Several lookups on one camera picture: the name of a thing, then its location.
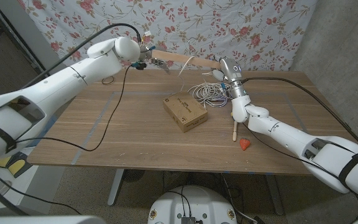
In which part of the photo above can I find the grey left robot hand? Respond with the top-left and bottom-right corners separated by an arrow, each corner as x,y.
131,42 -> 157,70

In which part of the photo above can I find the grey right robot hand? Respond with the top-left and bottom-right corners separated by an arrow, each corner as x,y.
213,56 -> 247,99

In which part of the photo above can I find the wooden clip hanger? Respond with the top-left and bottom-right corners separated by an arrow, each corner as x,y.
150,49 -> 223,75

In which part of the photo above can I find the white Ethernet cable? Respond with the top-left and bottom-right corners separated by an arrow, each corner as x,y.
178,55 -> 233,108

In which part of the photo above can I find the brown cardboard package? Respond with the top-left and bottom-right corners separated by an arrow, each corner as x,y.
162,90 -> 209,134

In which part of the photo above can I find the colourful striped wooden maraca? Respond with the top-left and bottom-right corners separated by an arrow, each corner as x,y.
231,112 -> 239,142

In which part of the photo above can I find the floral backdrop cloth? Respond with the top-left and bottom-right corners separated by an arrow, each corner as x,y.
17,0 -> 318,87

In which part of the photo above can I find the grey table leg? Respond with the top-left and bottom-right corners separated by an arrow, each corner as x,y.
264,174 -> 285,216

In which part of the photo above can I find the white table leg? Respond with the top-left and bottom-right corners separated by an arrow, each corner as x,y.
107,169 -> 126,207

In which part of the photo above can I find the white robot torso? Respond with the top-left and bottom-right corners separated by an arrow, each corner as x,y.
147,185 -> 238,224

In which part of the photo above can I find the white low cabinet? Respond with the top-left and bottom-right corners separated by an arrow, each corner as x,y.
0,146 -> 65,216

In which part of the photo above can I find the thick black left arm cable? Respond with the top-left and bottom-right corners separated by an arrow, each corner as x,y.
22,22 -> 142,90

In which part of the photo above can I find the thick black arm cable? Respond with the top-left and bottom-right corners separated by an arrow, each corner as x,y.
242,76 -> 358,149
22,22 -> 142,90

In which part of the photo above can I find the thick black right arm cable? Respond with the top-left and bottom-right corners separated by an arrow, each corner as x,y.
242,76 -> 358,149

